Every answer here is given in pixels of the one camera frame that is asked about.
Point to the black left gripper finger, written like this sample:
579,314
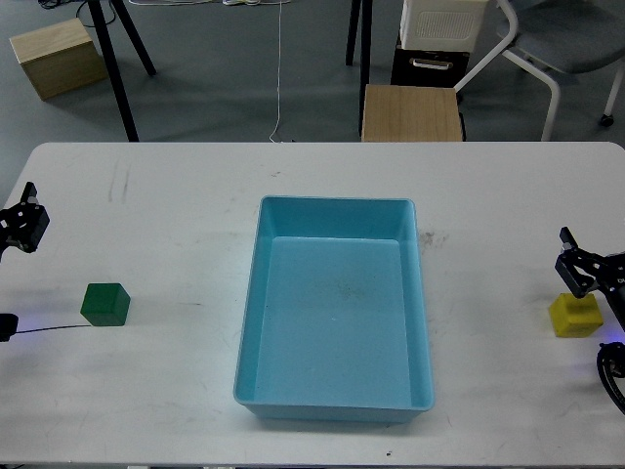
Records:
32,221
29,195

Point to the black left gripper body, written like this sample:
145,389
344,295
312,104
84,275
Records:
8,218

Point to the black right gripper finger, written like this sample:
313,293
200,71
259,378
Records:
580,284
569,244

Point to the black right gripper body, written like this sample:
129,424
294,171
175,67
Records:
608,272

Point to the yellow wooden cube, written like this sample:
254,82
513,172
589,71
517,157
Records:
573,317

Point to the green wooden cube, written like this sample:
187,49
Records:
105,304

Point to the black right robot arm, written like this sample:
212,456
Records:
584,272

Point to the light wooden box left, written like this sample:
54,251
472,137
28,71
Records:
59,58

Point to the black table legs left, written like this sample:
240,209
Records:
120,10

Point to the grey white chair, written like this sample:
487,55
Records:
568,37

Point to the wooden stool centre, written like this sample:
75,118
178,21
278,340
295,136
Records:
408,114

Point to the black drawer cabinet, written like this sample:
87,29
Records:
421,68

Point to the light blue plastic bin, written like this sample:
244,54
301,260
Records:
335,324

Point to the white air purifier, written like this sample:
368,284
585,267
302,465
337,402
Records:
448,26

